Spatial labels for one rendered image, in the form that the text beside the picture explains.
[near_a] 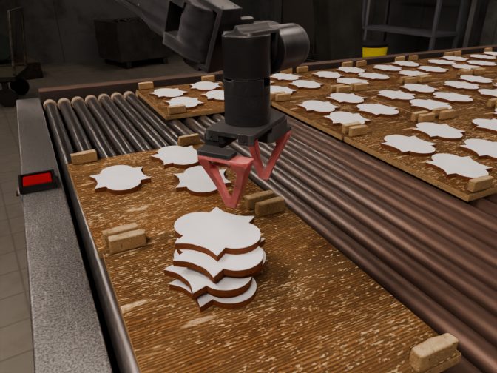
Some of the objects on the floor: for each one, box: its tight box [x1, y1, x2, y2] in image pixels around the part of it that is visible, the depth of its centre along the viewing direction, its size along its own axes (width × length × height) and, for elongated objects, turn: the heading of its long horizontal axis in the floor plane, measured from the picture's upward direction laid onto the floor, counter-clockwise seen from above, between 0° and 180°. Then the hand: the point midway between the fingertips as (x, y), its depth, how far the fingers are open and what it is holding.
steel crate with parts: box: [94, 17, 172, 70], centre depth 730 cm, size 113×98×76 cm
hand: (248, 186), depth 58 cm, fingers open, 9 cm apart
